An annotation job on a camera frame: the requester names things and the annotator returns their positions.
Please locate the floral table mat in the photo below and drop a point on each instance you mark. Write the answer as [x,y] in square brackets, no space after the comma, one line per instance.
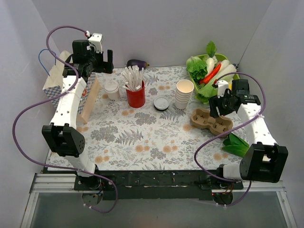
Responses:
[119,137]

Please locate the cardboard cup carrier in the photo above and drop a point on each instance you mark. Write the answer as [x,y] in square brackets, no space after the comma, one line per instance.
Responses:
[201,119]

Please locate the stack of white lids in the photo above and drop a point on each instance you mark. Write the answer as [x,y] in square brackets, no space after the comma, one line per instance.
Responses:
[161,103]

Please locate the white cup lid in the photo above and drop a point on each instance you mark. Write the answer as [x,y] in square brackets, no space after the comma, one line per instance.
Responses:
[111,86]

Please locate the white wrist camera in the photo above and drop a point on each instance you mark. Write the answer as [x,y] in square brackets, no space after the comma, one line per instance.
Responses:
[96,40]
[222,86]

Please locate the white paper coffee cup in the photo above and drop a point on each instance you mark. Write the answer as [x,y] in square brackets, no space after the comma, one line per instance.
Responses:
[114,95]

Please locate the toy red chili pepper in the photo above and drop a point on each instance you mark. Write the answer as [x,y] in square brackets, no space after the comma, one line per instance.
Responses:
[206,79]

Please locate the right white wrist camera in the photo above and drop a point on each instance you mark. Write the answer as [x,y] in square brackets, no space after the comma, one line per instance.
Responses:
[222,86]

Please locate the toy bok choy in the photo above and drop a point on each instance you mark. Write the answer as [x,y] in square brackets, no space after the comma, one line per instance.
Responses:
[235,145]

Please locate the purple toy eggplant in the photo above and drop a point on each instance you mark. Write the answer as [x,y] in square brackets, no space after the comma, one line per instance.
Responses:
[135,62]

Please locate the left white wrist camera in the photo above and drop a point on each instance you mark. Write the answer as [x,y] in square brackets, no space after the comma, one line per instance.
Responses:
[96,40]

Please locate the blue checkered paper bag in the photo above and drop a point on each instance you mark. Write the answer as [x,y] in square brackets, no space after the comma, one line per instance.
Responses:
[54,83]

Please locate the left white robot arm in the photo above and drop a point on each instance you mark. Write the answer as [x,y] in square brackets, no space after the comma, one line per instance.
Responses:
[73,87]

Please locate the toy green lettuce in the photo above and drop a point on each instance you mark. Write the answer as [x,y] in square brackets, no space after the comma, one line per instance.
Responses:
[197,67]

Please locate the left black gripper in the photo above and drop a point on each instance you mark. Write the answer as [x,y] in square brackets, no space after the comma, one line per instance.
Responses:
[102,63]

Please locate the stack of paper cups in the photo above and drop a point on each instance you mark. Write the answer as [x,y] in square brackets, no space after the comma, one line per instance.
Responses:
[184,90]

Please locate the green plastic basket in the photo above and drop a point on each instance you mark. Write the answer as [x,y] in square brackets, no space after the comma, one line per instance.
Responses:
[227,78]

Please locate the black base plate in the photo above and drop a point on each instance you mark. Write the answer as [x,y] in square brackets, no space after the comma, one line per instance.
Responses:
[184,184]

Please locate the red straw holder cup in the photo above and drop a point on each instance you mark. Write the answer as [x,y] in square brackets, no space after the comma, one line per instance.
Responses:
[136,99]

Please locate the white wrapped straws bundle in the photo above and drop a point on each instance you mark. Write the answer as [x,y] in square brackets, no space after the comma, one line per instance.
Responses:
[133,78]

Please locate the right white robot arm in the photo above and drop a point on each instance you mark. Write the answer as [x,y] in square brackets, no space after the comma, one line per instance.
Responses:
[265,159]

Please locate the aluminium rail frame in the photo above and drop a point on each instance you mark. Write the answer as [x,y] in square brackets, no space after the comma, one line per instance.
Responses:
[53,203]

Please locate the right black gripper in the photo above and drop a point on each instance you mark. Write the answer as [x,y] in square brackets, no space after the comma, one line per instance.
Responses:
[216,107]

